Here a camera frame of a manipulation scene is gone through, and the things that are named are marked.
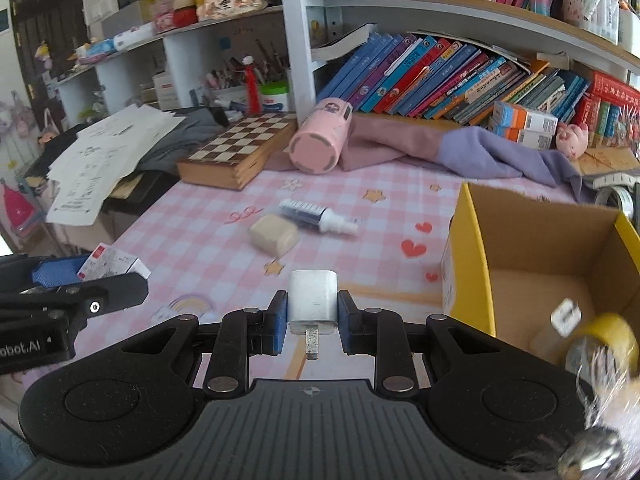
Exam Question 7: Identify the white bookshelf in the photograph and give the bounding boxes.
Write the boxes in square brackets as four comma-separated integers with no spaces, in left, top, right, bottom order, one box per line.
[58,0,639,125]

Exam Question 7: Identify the small red white box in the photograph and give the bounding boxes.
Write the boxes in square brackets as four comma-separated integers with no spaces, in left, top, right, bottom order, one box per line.
[77,243,151,282]

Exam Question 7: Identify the red book box set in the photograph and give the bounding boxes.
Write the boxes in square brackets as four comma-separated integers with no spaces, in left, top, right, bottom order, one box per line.
[572,72,639,148]

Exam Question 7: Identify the wooden chess board box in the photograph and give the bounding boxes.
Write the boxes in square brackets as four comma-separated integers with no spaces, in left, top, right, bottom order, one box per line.
[177,113,297,191]

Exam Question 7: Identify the pink checkered table mat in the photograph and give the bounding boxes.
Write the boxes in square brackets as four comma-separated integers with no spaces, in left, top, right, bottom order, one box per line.
[64,156,586,386]

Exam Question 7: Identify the grey cloth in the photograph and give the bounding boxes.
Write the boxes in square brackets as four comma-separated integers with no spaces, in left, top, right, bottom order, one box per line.
[137,107,229,176]

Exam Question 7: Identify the white spray bottle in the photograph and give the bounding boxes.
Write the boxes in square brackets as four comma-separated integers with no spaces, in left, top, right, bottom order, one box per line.
[278,198,358,235]

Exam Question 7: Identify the beige eraser block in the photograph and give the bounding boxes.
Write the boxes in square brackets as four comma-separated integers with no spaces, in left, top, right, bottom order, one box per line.
[248,214,299,259]

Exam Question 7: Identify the small white usb charger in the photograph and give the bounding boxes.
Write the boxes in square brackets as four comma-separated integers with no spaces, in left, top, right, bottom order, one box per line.
[288,270,338,361]

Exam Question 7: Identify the stack of white papers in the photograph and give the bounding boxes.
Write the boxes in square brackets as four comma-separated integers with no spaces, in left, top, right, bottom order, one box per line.
[47,104,183,226]

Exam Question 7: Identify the red pen figure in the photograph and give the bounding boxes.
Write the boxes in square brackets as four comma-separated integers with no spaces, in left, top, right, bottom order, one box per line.
[242,55,260,115]

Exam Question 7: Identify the pink pig toy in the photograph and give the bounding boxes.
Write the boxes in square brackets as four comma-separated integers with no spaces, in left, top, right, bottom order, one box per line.
[554,122,589,162]

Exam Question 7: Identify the row of leaning books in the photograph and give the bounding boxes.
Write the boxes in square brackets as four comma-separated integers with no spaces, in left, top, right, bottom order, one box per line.
[312,27,590,126]

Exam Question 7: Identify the yellow tape roll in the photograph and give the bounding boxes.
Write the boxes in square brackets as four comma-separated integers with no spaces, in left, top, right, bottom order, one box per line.
[565,312,639,375]

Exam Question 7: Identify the orange white small boxes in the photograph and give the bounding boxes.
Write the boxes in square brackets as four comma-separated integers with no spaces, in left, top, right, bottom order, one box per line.
[489,102,558,150]

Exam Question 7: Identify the yellow cardboard box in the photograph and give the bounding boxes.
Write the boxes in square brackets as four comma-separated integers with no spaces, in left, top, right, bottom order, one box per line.
[442,182,639,364]

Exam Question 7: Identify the pink purple cloth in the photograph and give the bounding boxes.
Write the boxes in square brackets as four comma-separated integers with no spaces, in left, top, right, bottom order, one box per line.
[264,114,597,201]

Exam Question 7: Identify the large white plug charger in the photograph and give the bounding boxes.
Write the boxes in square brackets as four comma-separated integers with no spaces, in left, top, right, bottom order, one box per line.
[529,298,582,361]

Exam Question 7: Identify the pink cylindrical cup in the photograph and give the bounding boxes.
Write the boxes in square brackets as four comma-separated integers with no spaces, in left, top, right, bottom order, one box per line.
[288,98,352,174]

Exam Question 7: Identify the white green lid jar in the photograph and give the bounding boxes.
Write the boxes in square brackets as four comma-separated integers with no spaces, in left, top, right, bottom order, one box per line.
[259,80,290,113]

